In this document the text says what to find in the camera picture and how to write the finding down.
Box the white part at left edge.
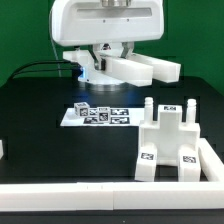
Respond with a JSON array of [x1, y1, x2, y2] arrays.
[[0, 140, 4, 160]]

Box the black cables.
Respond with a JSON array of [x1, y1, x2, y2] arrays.
[[7, 59, 84, 83]]

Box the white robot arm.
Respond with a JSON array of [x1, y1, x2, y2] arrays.
[[51, 0, 164, 87]]

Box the white long chair side front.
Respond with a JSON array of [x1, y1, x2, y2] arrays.
[[63, 50, 153, 87]]

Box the white chair seat part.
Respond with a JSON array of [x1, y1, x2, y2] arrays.
[[138, 97, 200, 166]]

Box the small white tagged cube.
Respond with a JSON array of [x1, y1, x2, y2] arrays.
[[97, 107, 110, 123]]

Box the white long chair side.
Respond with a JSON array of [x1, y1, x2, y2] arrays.
[[63, 50, 153, 87], [128, 54, 181, 83]]

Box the grey cable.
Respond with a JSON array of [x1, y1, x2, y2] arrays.
[[49, 9, 64, 78]]

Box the small white tagged block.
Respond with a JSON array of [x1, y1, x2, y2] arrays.
[[74, 102, 90, 117]]

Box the white chair back panel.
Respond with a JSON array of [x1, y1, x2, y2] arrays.
[[61, 108, 144, 127]]

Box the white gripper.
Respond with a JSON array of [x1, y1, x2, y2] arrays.
[[52, 0, 164, 71]]

